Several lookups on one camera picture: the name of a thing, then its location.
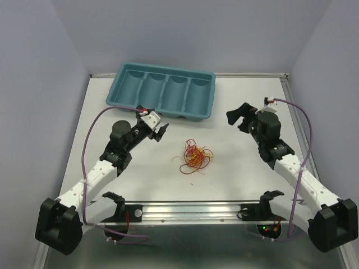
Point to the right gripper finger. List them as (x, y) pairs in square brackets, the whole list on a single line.
[(234, 115), (243, 126)]

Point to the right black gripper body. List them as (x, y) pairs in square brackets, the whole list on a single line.
[(253, 125)]

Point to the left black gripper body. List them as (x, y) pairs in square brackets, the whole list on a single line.
[(139, 132)]

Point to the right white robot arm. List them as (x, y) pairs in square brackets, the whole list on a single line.
[(328, 220)]

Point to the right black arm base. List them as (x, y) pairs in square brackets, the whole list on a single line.
[(261, 211)]

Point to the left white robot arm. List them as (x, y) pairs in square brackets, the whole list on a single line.
[(63, 221)]

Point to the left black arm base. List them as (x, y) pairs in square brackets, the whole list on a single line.
[(112, 212)]

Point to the teal compartment tray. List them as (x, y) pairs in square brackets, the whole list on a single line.
[(172, 92)]

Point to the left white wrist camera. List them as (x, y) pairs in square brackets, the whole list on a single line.
[(151, 119)]

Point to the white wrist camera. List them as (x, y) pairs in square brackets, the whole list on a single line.
[(151, 119), (270, 105)]

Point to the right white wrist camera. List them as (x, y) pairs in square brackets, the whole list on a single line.
[(270, 105)]

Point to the aluminium mounting rail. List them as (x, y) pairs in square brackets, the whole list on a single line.
[(203, 213)]

